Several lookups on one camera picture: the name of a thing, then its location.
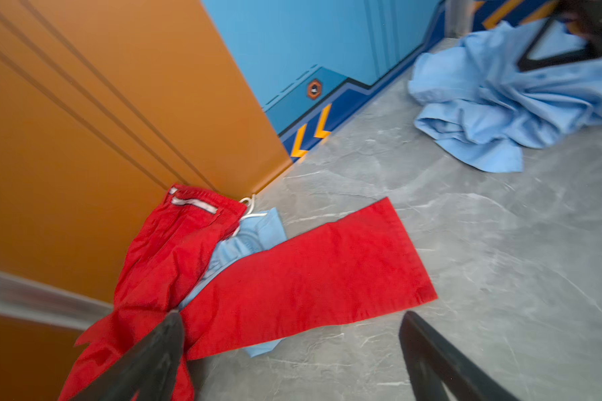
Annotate left aluminium corner post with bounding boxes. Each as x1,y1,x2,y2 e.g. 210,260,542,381
0,272,113,331

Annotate light blue shirt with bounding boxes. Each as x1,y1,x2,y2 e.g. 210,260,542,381
407,20,602,173

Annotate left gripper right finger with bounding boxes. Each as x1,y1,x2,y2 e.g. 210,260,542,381
399,311,516,400

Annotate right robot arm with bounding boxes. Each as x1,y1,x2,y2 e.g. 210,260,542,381
517,0,602,72

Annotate aluminium corner post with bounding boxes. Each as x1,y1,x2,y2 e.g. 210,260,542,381
445,0,475,38
0,272,113,331

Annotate white drawstring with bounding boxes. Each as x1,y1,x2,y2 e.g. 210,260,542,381
232,194,268,237

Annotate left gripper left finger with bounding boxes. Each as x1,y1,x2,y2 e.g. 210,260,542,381
73,311,185,401

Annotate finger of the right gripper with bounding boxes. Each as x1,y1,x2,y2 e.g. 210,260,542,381
517,14,597,72

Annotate red trousers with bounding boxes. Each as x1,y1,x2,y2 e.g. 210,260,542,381
60,185,437,400

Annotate light blue garment under trousers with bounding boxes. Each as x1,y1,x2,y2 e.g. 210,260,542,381
177,207,288,359

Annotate right aluminium corner post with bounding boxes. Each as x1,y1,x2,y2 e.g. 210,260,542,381
445,0,475,38

